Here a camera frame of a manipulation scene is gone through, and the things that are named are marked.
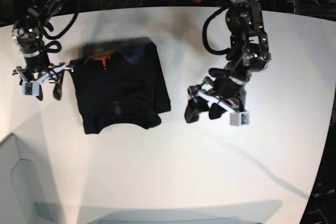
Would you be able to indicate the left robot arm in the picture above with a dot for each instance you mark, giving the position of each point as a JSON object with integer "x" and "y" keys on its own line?
{"x": 249, "y": 50}

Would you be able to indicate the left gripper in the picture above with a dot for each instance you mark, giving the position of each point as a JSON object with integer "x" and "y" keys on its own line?
{"x": 218, "y": 93}

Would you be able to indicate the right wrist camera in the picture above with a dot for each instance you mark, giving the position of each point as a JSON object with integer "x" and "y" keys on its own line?
{"x": 31, "y": 88}

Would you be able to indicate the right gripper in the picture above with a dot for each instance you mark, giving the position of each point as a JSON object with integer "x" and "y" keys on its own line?
{"x": 38, "y": 68}

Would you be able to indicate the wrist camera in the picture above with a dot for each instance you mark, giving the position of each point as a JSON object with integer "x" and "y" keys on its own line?
{"x": 239, "y": 118}
{"x": 31, "y": 88}

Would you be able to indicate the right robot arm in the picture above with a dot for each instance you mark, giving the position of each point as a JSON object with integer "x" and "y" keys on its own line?
{"x": 31, "y": 33}

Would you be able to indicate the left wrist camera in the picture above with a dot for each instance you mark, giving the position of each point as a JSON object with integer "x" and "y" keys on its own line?
{"x": 239, "y": 118}

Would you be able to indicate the black T-shirt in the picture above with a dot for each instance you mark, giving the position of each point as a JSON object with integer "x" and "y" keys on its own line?
{"x": 120, "y": 82}

